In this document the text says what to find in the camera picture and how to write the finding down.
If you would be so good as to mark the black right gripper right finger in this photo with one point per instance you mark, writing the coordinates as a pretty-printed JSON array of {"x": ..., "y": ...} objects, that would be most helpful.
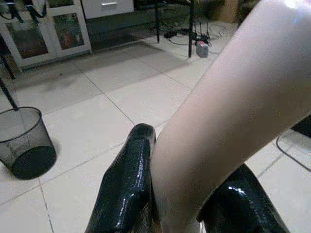
[{"x": 238, "y": 206}]

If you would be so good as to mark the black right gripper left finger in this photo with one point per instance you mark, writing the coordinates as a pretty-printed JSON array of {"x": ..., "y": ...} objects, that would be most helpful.
[{"x": 126, "y": 184}]

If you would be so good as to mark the black mesh waste bin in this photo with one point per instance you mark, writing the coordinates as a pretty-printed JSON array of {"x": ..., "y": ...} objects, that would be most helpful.
[{"x": 23, "y": 143}]

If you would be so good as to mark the black stand leg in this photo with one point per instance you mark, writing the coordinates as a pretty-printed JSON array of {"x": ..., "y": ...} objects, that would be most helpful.
[{"x": 7, "y": 89}]

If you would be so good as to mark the grey power adapter box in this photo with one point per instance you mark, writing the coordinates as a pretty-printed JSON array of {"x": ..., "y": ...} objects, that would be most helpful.
[{"x": 202, "y": 48}]

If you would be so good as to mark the white glass-door cabinet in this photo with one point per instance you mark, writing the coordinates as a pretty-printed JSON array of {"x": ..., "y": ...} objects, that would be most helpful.
[{"x": 46, "y": 31}]

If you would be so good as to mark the white drawer unit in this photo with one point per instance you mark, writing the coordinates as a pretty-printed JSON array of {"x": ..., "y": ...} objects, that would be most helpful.
[{"x": 108, "y": 8}]

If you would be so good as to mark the brown cardboard box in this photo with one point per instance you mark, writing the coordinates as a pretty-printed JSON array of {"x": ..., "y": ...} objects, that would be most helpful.
[{"x": 229, "y": 11}]

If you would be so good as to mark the black metal table frame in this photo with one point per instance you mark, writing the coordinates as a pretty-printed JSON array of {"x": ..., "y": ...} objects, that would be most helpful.
[{"x": 173, "y": 21}]

